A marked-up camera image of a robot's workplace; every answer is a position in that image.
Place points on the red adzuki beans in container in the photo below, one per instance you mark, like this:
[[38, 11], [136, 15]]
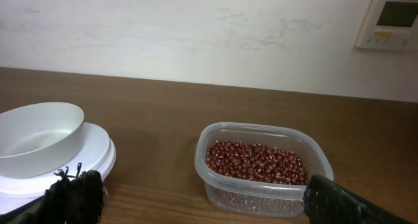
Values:
[[256, 162]]

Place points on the clear plastic food container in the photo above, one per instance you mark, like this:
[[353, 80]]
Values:
[[259, 198]]

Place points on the white digital kitchen scale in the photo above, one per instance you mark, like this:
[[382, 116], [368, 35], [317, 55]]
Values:
[[98, 153]]

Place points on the white round bowl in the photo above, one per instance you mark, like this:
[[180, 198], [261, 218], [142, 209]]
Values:
[[38, 138]]

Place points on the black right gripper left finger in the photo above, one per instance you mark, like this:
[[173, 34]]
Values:
[[77, 199]]

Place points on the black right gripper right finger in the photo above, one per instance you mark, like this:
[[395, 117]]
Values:
[[326, 202]]

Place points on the beige wall control panel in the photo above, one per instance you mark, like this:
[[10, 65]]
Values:
[[389, 25]]

